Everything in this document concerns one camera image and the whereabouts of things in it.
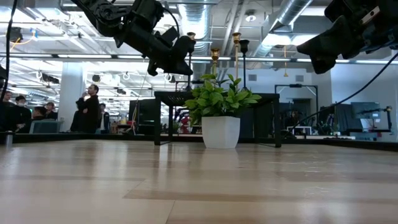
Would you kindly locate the black aluminium table frame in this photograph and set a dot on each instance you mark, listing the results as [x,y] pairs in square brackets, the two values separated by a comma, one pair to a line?
[93,137]

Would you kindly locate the long white light bar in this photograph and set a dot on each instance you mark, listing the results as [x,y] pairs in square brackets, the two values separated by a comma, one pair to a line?
[84,56]

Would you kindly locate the short gold candle stick holder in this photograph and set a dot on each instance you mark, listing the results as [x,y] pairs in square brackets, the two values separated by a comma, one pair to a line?
[214,53]

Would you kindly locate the silver spiral ventilation duct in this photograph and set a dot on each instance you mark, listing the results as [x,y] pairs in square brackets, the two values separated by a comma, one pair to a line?
[196,18]
[286,15]

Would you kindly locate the dark cabinet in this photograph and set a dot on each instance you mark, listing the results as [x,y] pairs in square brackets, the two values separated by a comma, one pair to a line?
[146,115]

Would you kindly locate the person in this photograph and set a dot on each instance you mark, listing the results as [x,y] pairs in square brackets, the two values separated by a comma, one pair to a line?
[88,112]
[7,104]
[39,113]
[51,107]
[22,115]
[104,119]

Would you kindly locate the dark computer monitor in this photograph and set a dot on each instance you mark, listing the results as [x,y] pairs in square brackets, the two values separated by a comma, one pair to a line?
[365,109]

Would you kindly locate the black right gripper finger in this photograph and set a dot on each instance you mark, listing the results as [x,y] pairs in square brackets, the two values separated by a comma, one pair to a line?
[329,43]
[322,67]

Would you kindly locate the green plant in white pot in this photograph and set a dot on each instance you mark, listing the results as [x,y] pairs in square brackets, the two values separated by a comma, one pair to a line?
[220,132]

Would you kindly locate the tall gold candle stick holder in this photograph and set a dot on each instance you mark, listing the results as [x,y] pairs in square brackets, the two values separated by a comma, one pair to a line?
[236,37]

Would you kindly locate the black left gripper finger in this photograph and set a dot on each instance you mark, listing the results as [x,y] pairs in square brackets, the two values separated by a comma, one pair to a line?
[178,67]
[185,48]

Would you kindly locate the small grey metal post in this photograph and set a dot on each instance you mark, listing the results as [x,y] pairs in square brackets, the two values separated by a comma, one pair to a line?
[8,139]

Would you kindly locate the white room pillar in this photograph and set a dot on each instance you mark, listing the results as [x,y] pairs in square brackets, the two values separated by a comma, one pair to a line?
[71,96]

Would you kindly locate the black background rig frame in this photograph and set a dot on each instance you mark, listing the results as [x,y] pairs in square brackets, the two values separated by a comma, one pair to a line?
[295,86]

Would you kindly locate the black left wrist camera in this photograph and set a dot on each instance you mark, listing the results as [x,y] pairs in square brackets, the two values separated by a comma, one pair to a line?
[149,11]

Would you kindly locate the grey-green chair back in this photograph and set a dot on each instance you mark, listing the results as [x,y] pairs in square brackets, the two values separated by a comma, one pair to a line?
[46,127]

